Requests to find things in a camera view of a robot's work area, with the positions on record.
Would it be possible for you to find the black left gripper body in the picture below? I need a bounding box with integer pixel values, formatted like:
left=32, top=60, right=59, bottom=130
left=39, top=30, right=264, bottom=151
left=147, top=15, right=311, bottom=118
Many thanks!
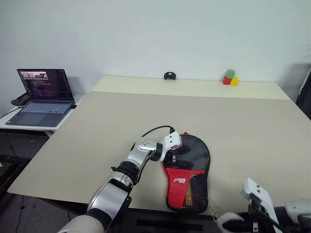
left=163, top=147, right=182, bottom=168

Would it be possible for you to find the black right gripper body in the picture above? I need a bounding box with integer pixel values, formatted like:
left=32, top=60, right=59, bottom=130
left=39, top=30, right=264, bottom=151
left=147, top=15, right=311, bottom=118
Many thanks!
left=248, top=195, right=277, bottom=233

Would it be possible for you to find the black and red paddle case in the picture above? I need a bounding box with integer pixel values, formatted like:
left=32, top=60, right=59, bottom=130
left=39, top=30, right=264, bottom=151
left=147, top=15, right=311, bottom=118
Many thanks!
left=162, top=132, right=211, bottom=214

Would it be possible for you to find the black panel under table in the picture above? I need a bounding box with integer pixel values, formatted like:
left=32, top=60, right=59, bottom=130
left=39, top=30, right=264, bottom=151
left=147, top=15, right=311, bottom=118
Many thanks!
left=106, top=207, right=219, bottom=233

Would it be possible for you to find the black chair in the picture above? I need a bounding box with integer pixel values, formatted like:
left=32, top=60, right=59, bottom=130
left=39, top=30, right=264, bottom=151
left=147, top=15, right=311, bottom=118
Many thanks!
left=295, top=70, right=311, bottom=121

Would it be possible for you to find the open grey laptop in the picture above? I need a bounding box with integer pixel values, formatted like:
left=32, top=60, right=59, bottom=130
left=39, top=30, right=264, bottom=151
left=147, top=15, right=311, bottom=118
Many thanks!
left=5, top=68, right=76, bottom=128

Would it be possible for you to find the white side table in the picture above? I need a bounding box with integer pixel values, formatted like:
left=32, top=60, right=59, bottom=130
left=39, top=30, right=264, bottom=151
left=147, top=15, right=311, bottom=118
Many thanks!
left=0, top=93, right=86, bottom=139

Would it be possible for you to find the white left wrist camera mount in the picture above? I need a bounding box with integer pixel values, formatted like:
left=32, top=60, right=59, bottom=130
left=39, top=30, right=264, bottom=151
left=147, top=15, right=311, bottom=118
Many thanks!
left=159, top=132, right=182, bottom=162

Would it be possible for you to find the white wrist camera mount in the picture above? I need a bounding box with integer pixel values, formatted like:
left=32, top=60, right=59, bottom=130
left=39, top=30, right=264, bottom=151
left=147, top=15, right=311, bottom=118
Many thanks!
left=241, top=178, right=280, bottom=226
left=159, top=132, right=182, bottom=162

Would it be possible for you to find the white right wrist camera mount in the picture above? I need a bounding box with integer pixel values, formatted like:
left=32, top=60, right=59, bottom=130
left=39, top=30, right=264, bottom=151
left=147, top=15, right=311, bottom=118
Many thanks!
left=241, top=178, right=280, bottom=226

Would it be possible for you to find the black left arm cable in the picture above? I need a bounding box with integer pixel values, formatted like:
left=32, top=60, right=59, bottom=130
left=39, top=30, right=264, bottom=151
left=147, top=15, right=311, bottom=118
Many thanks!
left=140, top=125, right=174, bottom=138

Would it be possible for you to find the thin black cable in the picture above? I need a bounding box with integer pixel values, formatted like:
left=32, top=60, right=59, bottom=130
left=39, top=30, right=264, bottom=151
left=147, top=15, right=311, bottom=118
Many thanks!
left=18, top=194, right=25, bottom=233

